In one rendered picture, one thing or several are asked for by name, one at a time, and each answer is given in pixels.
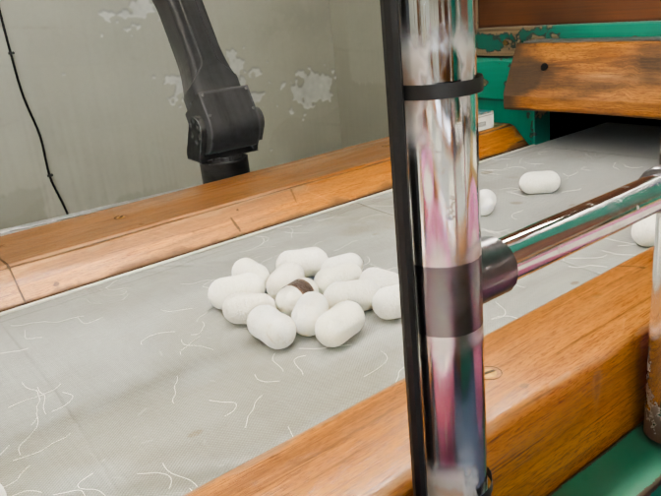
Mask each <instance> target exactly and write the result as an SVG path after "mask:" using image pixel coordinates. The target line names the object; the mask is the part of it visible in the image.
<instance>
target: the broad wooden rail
mask: <svg viewBox="0 0 661 496"><path fill-rule="evenodd" d="M478 133H479V161H481V160H484V159H487V158H490V157H493V156H496V155H502V154H505V153H508V152H511V151H514V150H518V149H521V148H524V147H527V146H529V145H528V144H527V142H526V141H525V140H524V138H523V137H522V136H521V135H520V133H519V132H518V131H517V129H516V128H515V127H514V126H513V125H511V124H510V123H498V122H494V127H493V128H490V129H486V130H483V131H479V132H478ZM390 189H392V180H391V151H390V137H385V138H381V139H378V140H375V141H371V142H367V143H363V144H359V145H355V146H351V147H347V148H343V149H340V150H336V151H332V152H328V153H324V154H320V155H313V156H309V157H306V158H302V159H298V160H294V161H291V162H287V163H283V164H279V165H276V166H272V167H268V168H264V169H260V170H256V171H252V172H248V173H244V174H241V175H237V176H233V177H229V178H225V179H221V180H217V181H213V182H210V183H207V184H203V185H199V186H195V187H191V188H187V189H183V190H179V191H176V192H172V193H168V194H164V195H160V196H156V197H152V198H148V199H144V200H141V201H138V202H134V203H130V204H126V205H122V206H118V207H114V208H111V209H107V210H103V211H99V212H95V213H91V214H87V215H83V216H79V217H73V218H69V219H65V220H61V221H57V222H53V223H50V224H46V225H43V226H39V227H35V228H31V229H27V230H23V231H19V232H15V233H12V234H8V235H4V236H0V313H1V312H4V311H7V310H10V309H13V308H16V307H20V306H23V305H26V304H29V303H32V302H35V301H38V300H41V299H44V298H47V297H50V296H53V295H57V294H60V293H63V292H66V291H69V290H72V289H76V288H79V287H82V286H85V285H88V284H91V283H95V282H98V281H101V280H104V279H109V278H113V277H116V276H119V275H122V274H125V273H128V272H131V271H134V270H137V269H140V268H143V267H147V266H150V265H153V264H156V263H159V262H162V261H166V260H169V259H172V258H175V257H178V256H181V255H185V254H188V253H191V252H194V251H197V250H200V249H204V248H207V247H210V246H212V245H215V244H218V243H222V242H225V241H228V240H231V239H234V238H237V237H241V236H244V235H247V234H250V233H253V232H256V231H260V230H263V229H266V228H269V227H272V226H275V225H279V224H282V223H285V222H288V221H291V220H294V219H298V218H300V217H305V216H308V215H311V214H315V213H318V212H321V211H324V210H327V209H330V208H334V207H337V206H340V205H343V204H346V203H349V202H353V201H356V200H359V199H362V198H365V197H368V196H372V195H375V194H378V193H381V192H384V191H388V190H390Z"/></svg>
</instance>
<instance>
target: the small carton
mask: <svg viewBox="0 0 661 496"><path fill-rule="evenodd" d="M493 127H494V111H493V110H483V109H478V132H479V131H483V130H486V129H490V128H493Z"/></svg>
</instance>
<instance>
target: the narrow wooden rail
mask: <svg viewBox="0 0 661 496"><path fill-rule="evenodd" d="M653 256H654V246H652V247H650V248H649V249H647V250H645V251H643V252H641V253H639V254H637V255H635V256H633V257H632V258H630V259H628V260H626V261H624V262H622V263H621V264H619V265H617V266H616V267H614V268H612V269H610V270H608V271H606V272H604V273H602V274H600V275H599V276H597V277H595V278H593V279H590V280H588V281H586V282H585V283H583V284H581V285H579V286H577V287H575V288H573V289H571V290H569V291H568V292H566V293H564V294H562V295H560V296H558V297H556V298H554V299H552V300H551V301H549V302H547V303H545V304H543V305H541V306H539V307H537V308H535V309H534V310H532V311H530V312H528V313H526V314H524V315H522V316H520V317H518V318H517V319H515V320H513V321H511V322H509V323H507V324H505V325H503V326H501V327H500V328H498V329H497V330H495V331H493V332H491V333H489V334H487V335H485V336H484V362H485V401H486V439H487V467H488V468H489V470H490V471H491V472H492V478H493V491H492V494H491V496H548V495H549V494H550V493H551V492H553V491H554V490H555V489H556V488H558V487H559V486H560V485H562V484H563V483H564V482H565V481H567V480H568V479H569V478H570V477H572V476H573V475H574V474H576V473H577V472H578V471H579V470H581V469H582V468H583V467H584V466H586V465H587V464H589V463H590V462H591V461H592V460H594V459H595V458H596V457H597V456H599V455H600V454H601V453H603V452H604V451H605V450H606V449H608V448H609V447H610V446H612V445H613V444H614V443H615V442H617V441H618V440H619V439H620V438H622V437H623V436H624V435H626V434H627V433H628V432H629V431H631V430H632V429H633V428H634V427H635V426H636V425H637V424H639V423H640V422H641V421H642V420H644V405H645V388H646V372H647V355H648V339H649V322H650V305H651V288H652V273H653ZM183 496H413V485H412V470H411V457H410V442H409V428H408V414H407V399H406V386H405V378H403V379H402V380H400V381H398V382H396V383H394V384H392V385H390V386H388V387H386V388H385V389H383V390H381V391H379V392H377V393H375V394H373V395H372V396H370V397H369V398H367V399H365V400H363V401H361V402H359V403H356V404H354V405H353V406H351V407H349V408H347V409H345V410H343V411H341V412H339V413H337V414H336V415H334V416H332V417H330V418H328V419H326V420H324V421H322V422H320V423H319V424H317V425H315V426H313V427H311V428H309V429H307V430H305V431H303V432H302V433H300V434H298V435H296V436H294V437H292V438H290V439H288V440H287V441H285V442H283V443H281V444H279V445H277V446H275V447H273V448H271V449H270V450H268V451H266V452H264V453H262V454H260V455H258V456H256V457H254V458H253V459H251V460H249V461H247V462H245V463H243V464H241V465H239V466H238V467H236V468H234V469H232V470H230V471H228V472H226V473H224V474H222V475H221V476H219V477H217V478H215V479H213V480H211V481H209V482H207V483H205V484H204V485H202V486H200V487H198V488H196V489H194V490H192V491H190V492H188V493H187V494H185V495H183Z"/></svg>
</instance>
